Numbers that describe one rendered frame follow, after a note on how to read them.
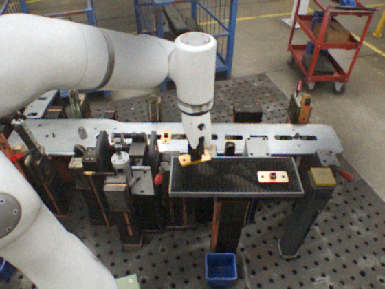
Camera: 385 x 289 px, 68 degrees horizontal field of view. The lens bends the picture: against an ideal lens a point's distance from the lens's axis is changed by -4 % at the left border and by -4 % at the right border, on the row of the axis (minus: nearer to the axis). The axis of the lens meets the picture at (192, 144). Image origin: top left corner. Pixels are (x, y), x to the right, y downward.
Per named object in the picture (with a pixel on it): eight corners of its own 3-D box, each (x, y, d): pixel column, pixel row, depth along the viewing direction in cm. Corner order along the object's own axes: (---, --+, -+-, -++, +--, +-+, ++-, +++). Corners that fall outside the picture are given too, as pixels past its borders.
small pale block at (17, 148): (54, 199, 134) (23, 142, 109) (51, 206, 132) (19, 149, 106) (47, 199, 134) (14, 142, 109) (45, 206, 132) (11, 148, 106)
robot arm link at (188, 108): (219, 102, 65) (218, 113, 67) (206, 81, 71) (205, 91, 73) (183, 109, 63) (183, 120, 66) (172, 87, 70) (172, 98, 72)
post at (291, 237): (294, 240, 120) (329, 170, 89) (298, 257, 114) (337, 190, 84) (276, 240, 120) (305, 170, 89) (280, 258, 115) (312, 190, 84)
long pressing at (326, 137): (328, 121, 130) (329, 118, 129) (346, 158, 114) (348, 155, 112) (20, 120, 131) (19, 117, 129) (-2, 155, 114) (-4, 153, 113)
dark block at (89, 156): (122, 215, 129) (100, 146, 100) (119, 229, 124) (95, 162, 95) (110, 215, 129) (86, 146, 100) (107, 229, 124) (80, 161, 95)
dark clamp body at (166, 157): (188, 206, 132) (186, 145, 106) (187, 233, 123) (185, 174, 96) (163, 206, 132) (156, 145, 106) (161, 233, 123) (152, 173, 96)
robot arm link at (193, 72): (166, 93, 68) (197, 109, 63) (162, 38, 58) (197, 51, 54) (190, 78, 72) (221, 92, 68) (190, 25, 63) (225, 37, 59)
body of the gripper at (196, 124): (218, 111, 66) (215, 147, 74) (203, 87, 73) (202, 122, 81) (185, 118, 65) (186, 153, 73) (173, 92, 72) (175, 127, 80)
